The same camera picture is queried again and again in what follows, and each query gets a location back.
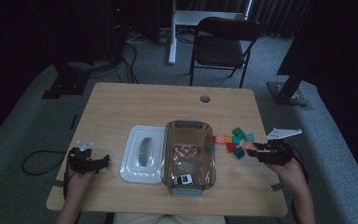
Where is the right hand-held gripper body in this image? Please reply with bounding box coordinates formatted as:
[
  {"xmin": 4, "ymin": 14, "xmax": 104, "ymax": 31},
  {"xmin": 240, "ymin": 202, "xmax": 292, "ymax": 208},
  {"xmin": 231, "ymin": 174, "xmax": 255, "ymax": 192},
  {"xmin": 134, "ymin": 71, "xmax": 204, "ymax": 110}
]
[{"xmin": 264, "ymin": 127, "xmax": 303, "ymax": 166}]

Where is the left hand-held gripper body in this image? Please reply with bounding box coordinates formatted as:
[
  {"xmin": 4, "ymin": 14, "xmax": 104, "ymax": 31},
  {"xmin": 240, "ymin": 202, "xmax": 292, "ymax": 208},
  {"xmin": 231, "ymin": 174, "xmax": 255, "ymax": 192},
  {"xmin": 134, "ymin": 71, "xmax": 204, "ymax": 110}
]
[{"xmin": 67, "ymin": 140, "xmax": 98, "ymax": 175}]

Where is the pink toy block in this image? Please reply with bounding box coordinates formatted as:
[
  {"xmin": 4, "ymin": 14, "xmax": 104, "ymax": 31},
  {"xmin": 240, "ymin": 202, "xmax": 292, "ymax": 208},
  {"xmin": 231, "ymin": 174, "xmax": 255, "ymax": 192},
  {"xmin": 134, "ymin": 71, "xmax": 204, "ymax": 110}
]
[{"xmin": 241, "ymin": 141, "xmax": 258, "ymax": 152}]

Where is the blue toy block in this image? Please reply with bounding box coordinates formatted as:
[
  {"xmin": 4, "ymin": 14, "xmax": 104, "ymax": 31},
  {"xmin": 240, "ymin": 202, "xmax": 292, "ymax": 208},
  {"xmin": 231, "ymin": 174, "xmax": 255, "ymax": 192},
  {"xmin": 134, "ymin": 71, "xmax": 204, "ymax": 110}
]
[{"xmin": 232, "ymin": 147, "xmax": 246, "ymax": 160}]

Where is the green toy block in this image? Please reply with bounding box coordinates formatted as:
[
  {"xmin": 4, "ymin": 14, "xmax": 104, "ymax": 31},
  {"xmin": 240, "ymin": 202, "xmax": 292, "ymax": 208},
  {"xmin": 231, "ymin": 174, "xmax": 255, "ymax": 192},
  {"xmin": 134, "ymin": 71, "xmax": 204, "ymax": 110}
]
[{"xmin": 231, "ymin": 126, "xmax": 246, "ymax": 140}]

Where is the pile of toy building blocks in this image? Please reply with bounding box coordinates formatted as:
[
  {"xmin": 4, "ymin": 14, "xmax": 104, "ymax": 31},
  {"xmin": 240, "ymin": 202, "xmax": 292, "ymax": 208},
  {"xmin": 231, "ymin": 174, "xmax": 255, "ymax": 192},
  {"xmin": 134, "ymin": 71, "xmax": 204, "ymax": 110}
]
[{"xmin": 206, "ymin": 126, "xmax": 256, "ymax": 160}]

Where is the white storage box lid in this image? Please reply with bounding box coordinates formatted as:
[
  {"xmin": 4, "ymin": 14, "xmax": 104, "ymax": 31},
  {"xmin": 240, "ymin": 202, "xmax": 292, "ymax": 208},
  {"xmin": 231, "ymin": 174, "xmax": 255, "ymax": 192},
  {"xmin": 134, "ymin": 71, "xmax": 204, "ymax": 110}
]
[{"xmin": 119, "ymin": 124, "xmax": 166, "ymax": 185}]

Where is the clear plastic storage box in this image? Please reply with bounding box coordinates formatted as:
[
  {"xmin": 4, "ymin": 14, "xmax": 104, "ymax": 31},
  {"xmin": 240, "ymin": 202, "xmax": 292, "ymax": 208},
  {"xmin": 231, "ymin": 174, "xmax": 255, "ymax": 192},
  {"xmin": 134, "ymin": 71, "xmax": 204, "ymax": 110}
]
[{"xmin": 160, "ymin": 119, "xmax": 217, "ymax": 198}]

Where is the person's left hand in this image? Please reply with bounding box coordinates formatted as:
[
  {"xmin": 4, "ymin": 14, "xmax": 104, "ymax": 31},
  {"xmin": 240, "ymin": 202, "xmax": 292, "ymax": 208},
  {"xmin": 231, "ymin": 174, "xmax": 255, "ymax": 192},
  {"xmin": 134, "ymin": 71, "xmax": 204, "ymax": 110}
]
[{"xmin": 66, "ymin": 169, "xmax": 96, "ymax": 191}]

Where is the person's right hand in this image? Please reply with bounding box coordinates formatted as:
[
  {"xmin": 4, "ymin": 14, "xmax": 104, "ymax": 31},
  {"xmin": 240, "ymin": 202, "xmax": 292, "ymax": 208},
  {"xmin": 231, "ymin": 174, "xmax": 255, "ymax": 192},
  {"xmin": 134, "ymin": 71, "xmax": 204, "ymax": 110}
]
[{"xmin": 268, "ymin": 158, "xmax": 307, "ymax": 188}]

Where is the black stand with gray base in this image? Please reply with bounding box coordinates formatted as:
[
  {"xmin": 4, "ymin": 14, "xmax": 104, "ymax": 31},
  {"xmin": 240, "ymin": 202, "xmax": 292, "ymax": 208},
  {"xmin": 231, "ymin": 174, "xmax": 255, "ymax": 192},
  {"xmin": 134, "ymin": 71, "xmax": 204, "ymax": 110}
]
[{"xmin": 266, "ymin": 69, "xmax": 310, "ymax": 107}]

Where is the black stand with square base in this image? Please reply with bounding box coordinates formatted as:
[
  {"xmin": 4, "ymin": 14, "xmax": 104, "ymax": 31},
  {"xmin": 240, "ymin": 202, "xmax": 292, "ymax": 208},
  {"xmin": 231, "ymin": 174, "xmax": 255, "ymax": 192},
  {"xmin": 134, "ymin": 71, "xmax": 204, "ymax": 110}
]
[{"xmin": 41, "ymin": 60, "xmax": 91, "ymax": 100}]

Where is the white printed label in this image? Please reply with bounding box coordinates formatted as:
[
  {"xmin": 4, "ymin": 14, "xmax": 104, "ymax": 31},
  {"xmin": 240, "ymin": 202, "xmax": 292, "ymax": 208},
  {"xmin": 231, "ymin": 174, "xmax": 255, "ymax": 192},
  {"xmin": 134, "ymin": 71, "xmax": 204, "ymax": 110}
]
[{"xmin": 173, "ymin": 175, "xmax": 194, "ymax": 186}]

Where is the black folding chair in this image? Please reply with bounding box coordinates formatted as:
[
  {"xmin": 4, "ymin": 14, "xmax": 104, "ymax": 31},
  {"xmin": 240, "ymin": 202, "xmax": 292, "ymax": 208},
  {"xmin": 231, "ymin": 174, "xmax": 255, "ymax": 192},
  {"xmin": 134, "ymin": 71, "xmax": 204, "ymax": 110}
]
[{"xmin": 188, "ymin": 17, "xmax": 264, "ymax": 89}]

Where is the dark curtain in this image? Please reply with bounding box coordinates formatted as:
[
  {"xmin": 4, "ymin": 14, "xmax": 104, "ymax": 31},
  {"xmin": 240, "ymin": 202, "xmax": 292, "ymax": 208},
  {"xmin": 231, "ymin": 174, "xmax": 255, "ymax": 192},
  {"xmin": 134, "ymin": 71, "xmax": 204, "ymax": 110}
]
[
  {"xmin": 276, "ymin": 0, "xmax": 358, "ymax": 190},
  {"xmin": 0, "ymin": 0, "xmax": 63, "ymax": 148}
]

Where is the black computer tower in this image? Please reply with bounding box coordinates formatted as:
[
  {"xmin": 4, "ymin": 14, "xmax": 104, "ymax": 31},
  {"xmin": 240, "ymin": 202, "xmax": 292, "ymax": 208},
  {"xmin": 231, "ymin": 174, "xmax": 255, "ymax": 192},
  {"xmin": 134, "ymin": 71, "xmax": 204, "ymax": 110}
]
[{"xmin": 105, "ymin": 0, "xmax": 129, "ymax": 60}]

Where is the gray pleated curtain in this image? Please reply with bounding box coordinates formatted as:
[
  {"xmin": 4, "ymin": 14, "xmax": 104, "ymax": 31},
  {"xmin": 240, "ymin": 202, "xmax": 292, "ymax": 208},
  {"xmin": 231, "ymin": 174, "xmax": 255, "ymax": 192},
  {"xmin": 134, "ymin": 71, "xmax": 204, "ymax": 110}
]
[{"xmin": 199, "ymin": 0, "xmax": 313, "ymax": 37}]

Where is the left hand-held gripper cable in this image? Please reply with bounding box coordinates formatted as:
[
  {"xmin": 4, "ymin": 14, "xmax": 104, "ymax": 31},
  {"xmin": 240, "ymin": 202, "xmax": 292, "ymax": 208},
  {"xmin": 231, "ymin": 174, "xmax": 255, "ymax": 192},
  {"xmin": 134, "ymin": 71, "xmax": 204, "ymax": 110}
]
[{"xmin": 62, "ymin": 148, "xmax": 76, "ymax": 200}]

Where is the hand-held gripper cable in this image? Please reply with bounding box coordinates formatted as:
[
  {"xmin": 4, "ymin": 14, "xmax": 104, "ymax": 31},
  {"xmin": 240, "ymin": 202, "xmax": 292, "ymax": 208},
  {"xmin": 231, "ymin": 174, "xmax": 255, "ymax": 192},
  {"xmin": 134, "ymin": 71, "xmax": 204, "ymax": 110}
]
[
  {"xmin": 62, "ymin": 148, "xmax": 76, "ymax": 200},
  {"xmin": 289, "ymin": 146, "xmax": 310, "ymax": 224}
]

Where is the right hand-held gripper cable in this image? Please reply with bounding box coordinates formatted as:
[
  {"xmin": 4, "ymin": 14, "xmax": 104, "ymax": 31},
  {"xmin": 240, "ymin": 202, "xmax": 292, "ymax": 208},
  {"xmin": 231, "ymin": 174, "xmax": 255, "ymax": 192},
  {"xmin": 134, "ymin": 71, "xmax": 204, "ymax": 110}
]
[{"xmin": 289, "ymin": 146, "xmax": 310, "ymax": 224}]

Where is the black looped floor cable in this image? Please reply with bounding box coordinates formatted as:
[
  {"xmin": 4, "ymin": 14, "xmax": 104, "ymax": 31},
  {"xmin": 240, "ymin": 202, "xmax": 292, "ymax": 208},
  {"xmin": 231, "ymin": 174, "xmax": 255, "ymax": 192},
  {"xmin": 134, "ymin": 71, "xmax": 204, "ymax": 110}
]
[{"xmin": 21, "ymin": 149, "xmax": 68, "ymax": 176}]

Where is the black floor cable bundle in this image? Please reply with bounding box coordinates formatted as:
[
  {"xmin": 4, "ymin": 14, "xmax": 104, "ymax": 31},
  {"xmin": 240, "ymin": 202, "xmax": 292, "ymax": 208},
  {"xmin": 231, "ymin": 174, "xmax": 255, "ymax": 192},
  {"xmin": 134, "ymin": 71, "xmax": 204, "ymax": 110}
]
[{"xmin": 68, "ymin": 41, "xmax": 139, "ymax": 84}]

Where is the white floor cable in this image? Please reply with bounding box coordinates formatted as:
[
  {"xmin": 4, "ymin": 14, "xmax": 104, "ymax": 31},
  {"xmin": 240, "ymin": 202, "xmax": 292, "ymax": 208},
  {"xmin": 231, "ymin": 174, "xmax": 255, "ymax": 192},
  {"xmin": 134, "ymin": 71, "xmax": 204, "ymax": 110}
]
[{"xmin": 125, "ymin": 31, "xmax": 152, "ymax": 44}]

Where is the white desk frame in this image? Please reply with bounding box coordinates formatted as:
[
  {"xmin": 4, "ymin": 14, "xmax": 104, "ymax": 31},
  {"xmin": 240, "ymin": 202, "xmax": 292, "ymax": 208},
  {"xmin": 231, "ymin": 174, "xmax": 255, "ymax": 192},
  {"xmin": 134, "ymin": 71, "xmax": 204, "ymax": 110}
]
[{"xmin": 167, "ymin": 0, "xmax": 253, "ymax": 65}]

